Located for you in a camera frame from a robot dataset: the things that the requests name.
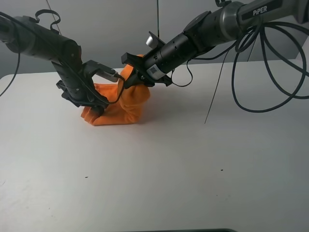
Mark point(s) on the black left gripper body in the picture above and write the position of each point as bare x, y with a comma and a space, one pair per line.
79, 88

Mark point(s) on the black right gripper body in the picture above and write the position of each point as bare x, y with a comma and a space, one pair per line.
146, 69

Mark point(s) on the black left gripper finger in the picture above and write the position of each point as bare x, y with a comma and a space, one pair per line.
97, 111

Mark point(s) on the orange towel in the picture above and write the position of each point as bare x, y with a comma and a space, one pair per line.
127, 110

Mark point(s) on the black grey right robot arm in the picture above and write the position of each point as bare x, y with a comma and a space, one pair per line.
203, 33

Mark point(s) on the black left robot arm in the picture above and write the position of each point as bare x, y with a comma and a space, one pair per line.
23, 35

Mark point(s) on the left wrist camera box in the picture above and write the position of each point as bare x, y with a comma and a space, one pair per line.
91, 68

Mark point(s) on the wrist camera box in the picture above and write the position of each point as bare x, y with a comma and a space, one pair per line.
91, 68
154, 42

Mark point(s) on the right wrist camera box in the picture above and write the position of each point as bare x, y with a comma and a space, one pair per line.
154, 42

